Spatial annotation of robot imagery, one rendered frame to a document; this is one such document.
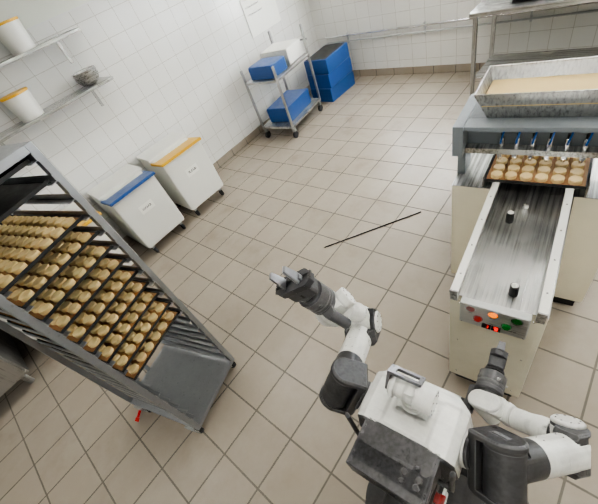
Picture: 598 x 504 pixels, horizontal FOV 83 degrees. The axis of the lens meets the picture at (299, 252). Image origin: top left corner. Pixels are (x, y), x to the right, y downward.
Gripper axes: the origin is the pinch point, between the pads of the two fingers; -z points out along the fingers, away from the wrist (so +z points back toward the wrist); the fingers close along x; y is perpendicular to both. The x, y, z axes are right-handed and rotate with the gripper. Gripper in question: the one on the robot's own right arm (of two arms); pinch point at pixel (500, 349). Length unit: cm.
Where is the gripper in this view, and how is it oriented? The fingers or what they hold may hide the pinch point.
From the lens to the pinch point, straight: 151.4
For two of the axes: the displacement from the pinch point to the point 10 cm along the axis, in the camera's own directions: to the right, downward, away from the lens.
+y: 8.0, 2.1, -5.6
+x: 3.0, 6.7, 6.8
